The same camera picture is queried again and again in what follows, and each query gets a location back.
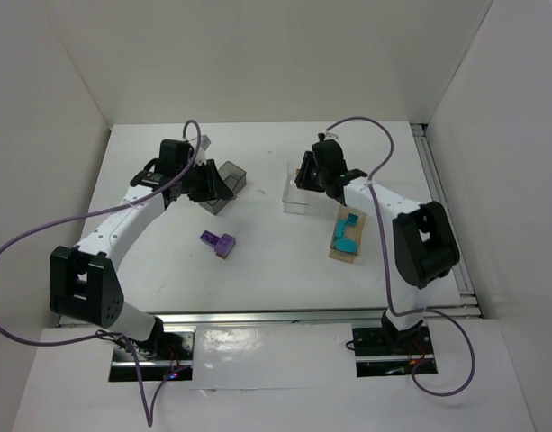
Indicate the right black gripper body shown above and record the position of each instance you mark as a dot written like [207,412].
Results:
[309,170]

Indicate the small teal lego brick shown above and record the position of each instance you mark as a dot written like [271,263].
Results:
[352,219]

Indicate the teal rounded lego brick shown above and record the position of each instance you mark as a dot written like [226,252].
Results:
[345,245]

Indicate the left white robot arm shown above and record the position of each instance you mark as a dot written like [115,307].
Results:
[84,284]

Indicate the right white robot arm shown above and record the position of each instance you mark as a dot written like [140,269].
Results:
[417,243]

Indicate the clear plastic container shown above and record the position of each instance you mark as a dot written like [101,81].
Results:
[294,200]

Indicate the smoky grey plastic container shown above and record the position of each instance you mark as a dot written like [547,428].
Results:
[233,179]

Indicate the purple flat lego brick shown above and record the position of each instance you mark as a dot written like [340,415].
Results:
[209,239]

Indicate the amber plastic container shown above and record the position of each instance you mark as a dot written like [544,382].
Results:
[354,233]

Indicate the purple rounded lego brick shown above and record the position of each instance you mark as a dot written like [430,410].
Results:
[224,245]

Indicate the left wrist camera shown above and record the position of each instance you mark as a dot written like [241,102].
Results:
[203,143]

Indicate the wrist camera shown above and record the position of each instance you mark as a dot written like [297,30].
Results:
[203,143]
[327,135]

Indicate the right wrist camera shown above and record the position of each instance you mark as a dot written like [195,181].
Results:
[327,135]

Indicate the aluminium mounting rail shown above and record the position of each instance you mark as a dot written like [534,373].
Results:
[255,317]

